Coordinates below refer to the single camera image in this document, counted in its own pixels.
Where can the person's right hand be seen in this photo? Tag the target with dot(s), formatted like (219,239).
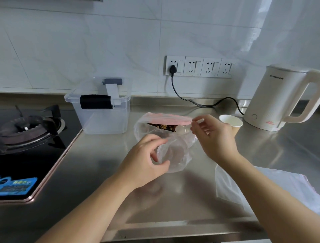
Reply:
(218,140)

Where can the person's left hand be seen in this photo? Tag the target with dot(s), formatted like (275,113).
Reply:
(136,162)

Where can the person's right thumb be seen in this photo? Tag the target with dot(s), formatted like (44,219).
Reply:
(198,130)

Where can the person's left thumb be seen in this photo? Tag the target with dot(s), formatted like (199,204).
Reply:
(161,166)

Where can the clear zip bag pink seal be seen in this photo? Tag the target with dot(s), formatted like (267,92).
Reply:
(175,155)

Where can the white plastic spoon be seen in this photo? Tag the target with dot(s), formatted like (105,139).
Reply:
(180,129)

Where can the person's left forearm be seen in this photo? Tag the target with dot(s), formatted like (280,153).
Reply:
(90,212)

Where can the person's right forearm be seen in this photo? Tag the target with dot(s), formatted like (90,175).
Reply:
(265,200)

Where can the white paper cup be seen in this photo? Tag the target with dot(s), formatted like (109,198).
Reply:
(233,122)

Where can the dried nut and fruit mix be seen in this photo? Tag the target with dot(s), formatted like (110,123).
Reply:
(162,126)

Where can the clear plastic storage box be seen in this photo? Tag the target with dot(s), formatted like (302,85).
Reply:
(100,120)

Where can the cream electric kettle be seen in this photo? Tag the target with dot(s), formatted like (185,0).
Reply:
(272,100)

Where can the black box latch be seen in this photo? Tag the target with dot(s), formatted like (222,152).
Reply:
(96,102)

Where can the grey box latch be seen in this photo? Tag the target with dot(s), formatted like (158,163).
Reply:
(112,81)

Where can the empty clear zip bag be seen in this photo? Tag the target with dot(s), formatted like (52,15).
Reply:
(295,190)

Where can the black glass gas stove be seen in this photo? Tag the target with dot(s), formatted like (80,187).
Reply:
(32,165)

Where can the black stove burner grate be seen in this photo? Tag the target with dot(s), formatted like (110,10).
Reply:
(27,130)

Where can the blue stove sticker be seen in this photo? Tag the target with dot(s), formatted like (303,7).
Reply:
(17,186)

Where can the white wall socket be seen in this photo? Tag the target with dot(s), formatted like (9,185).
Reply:
(226,68)
(211,67)
(193,66)
(178,62)

